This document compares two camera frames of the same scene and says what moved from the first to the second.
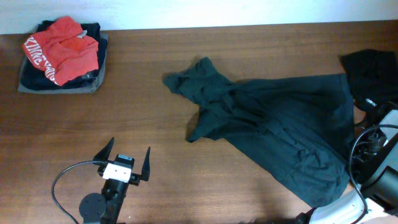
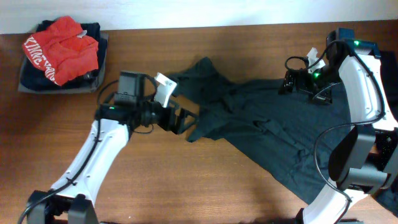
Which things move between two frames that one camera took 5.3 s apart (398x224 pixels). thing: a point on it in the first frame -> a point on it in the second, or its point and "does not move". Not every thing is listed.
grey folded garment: x=84 y=89 does not move
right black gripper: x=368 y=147 -> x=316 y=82
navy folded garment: x=33 y=79 does not move
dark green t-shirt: x=298 y=130 does not move
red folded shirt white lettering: x=61 y=49 does not move
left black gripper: x=135 y=178 -> x=177 y=125
